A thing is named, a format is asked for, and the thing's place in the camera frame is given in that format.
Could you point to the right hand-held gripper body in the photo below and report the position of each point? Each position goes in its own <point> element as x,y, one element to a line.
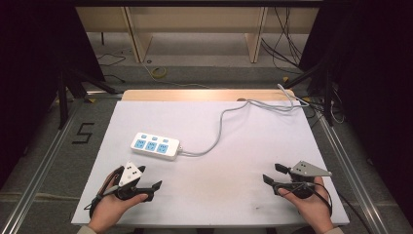
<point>307,170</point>

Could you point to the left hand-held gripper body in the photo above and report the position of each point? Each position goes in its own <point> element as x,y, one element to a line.
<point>129,175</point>

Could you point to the person's right hand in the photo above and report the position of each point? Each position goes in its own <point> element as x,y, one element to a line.
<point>310,204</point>

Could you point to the person's left hand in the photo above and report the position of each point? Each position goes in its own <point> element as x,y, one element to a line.
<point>110,208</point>

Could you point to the white power strip blue sockets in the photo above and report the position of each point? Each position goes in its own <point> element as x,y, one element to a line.
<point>155,146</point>

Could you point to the black metal stand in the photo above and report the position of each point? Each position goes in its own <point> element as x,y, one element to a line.
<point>73,87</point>
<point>327,94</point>

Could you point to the wooden board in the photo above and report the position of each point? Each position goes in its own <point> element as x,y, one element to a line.
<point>201,95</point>

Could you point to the light wooden shelf unit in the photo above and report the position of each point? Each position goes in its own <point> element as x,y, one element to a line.
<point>195,19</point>

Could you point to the aluminium rail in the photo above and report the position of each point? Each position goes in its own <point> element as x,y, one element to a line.
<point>39,169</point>
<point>354,175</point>

